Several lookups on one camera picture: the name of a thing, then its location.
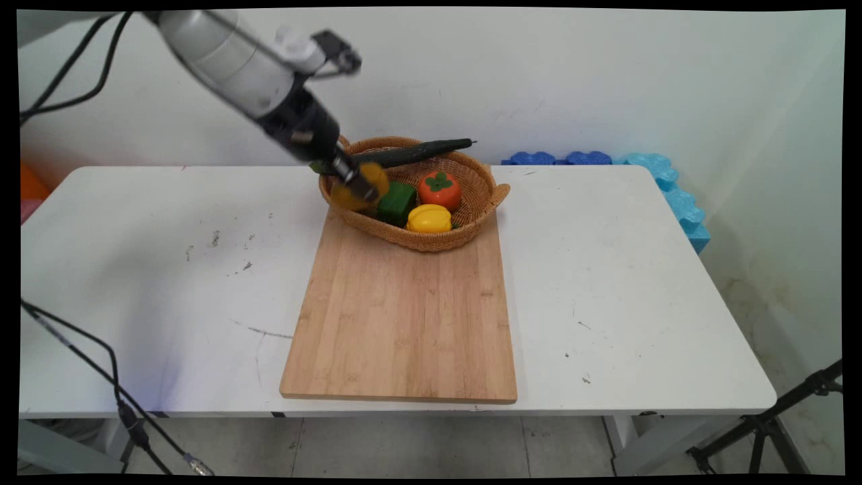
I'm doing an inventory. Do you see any yellow toy pepper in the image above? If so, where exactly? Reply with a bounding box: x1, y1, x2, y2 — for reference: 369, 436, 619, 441
406, 204, 453, 234

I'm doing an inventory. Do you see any white table leg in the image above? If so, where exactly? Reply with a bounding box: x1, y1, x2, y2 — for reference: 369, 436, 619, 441
601, 414, 681, 476

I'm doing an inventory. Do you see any orange object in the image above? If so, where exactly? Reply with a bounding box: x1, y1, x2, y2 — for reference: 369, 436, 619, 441
20, 162, 52, 203

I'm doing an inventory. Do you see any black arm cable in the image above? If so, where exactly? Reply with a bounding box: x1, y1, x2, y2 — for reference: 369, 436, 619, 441
20, 11, 135, 125

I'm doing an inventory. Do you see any brown toy potato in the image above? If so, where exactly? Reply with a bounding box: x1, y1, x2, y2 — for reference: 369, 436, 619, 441
329, 162, 391, 212

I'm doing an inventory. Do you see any grey table leg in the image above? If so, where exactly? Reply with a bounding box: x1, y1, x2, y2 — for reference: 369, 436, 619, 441
18, 419, 125, 475

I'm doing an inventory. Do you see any black tripod stand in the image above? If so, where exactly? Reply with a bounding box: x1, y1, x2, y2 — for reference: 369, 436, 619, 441
686, 360, 844, 476

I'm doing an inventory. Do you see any orange toy persimmon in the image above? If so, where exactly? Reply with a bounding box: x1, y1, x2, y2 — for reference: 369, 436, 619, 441
418, 170, 463, 212

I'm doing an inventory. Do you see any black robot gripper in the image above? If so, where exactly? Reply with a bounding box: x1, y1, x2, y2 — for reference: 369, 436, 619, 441
255, 79, 380, 203

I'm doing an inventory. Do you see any green toy pepper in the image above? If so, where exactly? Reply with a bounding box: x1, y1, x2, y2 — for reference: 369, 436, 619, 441
376, 181, 418, 228

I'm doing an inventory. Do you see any woven wicker basket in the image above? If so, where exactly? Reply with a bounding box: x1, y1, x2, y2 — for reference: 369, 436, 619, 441
318, 135, 511, 253

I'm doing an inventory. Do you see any dark green toy cucumber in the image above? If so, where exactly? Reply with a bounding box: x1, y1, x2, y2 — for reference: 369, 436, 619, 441
309, 138, 478, 176

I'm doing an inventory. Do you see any black cable with connector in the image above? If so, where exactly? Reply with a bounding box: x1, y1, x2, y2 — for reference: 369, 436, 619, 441
20, 300, 215, 476

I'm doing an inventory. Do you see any wooden cutting board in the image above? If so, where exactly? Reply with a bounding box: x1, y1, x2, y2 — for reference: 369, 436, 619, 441
279, 207, 519, 405

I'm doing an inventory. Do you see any light blue foam mat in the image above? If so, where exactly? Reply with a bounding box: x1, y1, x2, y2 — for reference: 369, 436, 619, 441
613, 153, 712, 255

